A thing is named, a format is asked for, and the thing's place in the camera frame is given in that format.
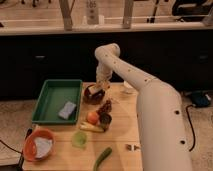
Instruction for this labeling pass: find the purple bowl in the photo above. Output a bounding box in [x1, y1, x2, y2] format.
[83, 86, 105, 105]

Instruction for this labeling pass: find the yellow corn toy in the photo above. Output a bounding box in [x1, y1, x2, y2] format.
[79, 122, 103, 133]

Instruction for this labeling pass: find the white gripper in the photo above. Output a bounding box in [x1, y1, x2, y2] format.
[96, 64, 112, 90]

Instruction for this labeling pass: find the black cable left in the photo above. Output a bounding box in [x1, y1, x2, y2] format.
[0, 128, 34, 171]

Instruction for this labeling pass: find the green cucumber toy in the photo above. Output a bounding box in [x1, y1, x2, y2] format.
[93, 147, 112, 171]

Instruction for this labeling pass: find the silver fork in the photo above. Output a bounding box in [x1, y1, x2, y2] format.
[125, 144, 140, 151]

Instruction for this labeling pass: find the clear glass cup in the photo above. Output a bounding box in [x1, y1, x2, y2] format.
[123, 81, 134, 94]

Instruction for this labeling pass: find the red tomato toy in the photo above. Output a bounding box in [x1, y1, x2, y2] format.
[86, 111, 99, 125]

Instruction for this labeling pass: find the green plastic tray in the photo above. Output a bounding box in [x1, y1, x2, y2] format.
[32, 79, 82, 125]

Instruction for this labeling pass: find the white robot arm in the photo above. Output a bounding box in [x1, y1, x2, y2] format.
[94, 43, 193, 171]

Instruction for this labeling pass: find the orange bowl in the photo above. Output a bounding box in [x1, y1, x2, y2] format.
[23, 129, 55, 162]

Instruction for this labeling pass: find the metal can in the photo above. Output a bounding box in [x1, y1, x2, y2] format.
[99, 114, 112, 130]

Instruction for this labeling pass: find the white cloth in bowl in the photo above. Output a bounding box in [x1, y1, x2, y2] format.
[34, 137, 53, 158]

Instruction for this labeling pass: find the blue sponge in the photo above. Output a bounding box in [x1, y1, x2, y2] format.
[58, 101, 76, 120]

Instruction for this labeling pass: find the dark grapes toy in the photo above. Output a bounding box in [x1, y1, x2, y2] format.
[97, 100, 112, 115]

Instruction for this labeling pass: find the green small cup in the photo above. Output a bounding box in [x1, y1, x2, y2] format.
[72, 131, 87, 148]

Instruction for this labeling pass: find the black cable on floor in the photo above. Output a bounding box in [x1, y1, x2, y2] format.
[185, 104, 197, 153]

